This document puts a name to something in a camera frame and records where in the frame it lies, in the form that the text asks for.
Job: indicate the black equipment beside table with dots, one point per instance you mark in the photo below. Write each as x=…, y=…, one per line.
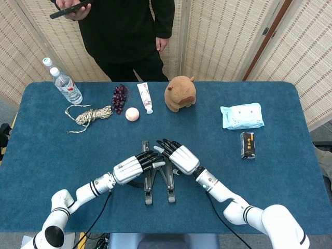
x=3, y=140

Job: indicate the black carton box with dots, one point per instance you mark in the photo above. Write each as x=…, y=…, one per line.
x=248, y=145

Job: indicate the woven bamboo folding screen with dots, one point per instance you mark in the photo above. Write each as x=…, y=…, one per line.
x=220, y=39

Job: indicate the red label water bottle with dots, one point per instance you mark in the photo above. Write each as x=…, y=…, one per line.
x=68, y=89

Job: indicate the person's left hand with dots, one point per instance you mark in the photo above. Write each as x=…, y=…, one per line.
x=163, y=44

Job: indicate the person's right hand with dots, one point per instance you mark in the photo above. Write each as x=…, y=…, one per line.
x=77, y=14

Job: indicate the black smartphone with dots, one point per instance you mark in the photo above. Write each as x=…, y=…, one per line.
x=70, y=10

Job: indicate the dark red grape bunch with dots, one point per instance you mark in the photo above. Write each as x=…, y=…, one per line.
x=118, y=99

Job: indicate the white floral cream tube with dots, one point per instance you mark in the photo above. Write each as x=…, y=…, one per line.
x=145, y=97

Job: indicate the green cap water bottle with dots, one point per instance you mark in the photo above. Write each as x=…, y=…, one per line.
x=48, y=61

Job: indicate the blue carpet table cover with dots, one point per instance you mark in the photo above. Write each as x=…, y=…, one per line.
x=52, y=160

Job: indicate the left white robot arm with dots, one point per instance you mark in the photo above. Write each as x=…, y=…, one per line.
x=85, y=193

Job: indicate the black folding laptop stand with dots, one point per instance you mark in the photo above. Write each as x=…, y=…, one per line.
x=147, y=192

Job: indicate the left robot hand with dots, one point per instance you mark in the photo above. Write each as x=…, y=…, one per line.
x=127, y=169

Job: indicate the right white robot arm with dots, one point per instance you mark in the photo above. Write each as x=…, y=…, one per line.
x=228, y=194

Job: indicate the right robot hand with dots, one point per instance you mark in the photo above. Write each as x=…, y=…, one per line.
x=184, y=158

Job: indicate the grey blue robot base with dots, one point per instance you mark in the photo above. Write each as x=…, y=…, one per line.
x=166, y=241

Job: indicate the brown capybara plush toy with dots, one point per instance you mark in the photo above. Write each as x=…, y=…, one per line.
x=180, y=93

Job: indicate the light blue wipes pack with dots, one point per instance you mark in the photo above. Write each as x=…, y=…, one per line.
x=242, y=116

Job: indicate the black metal hinge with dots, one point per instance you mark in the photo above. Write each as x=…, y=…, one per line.
x=265, y=31
x=274, y=34

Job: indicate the person in black clothes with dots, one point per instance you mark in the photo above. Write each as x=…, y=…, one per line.
x=124, y=33

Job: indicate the pink peach ball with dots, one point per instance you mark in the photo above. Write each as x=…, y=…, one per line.
x=132, y=114

